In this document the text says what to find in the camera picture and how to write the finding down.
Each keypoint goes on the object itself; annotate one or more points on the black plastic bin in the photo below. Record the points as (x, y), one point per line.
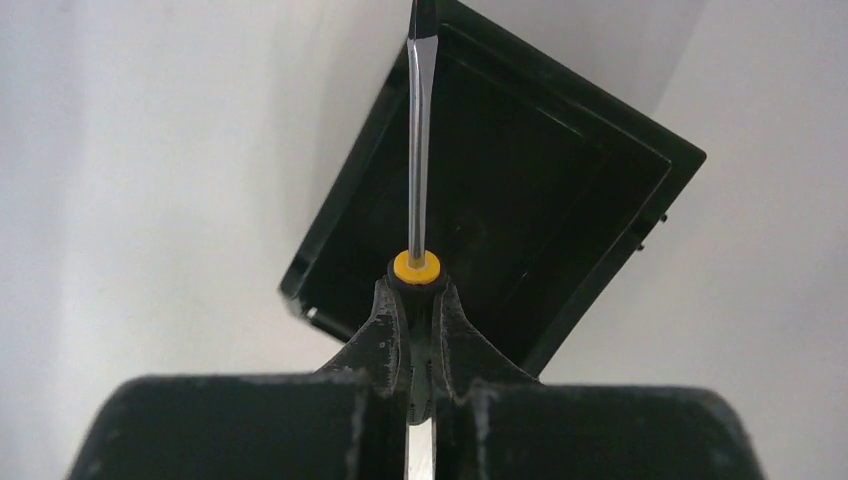
(541, 186)

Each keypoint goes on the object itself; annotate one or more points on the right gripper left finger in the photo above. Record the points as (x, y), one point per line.
(346, 420)

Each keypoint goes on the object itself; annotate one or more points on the black yellow screwdriver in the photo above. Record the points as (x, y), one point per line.
(417, 272)

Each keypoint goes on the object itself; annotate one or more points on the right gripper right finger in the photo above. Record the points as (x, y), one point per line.
(492, 420)

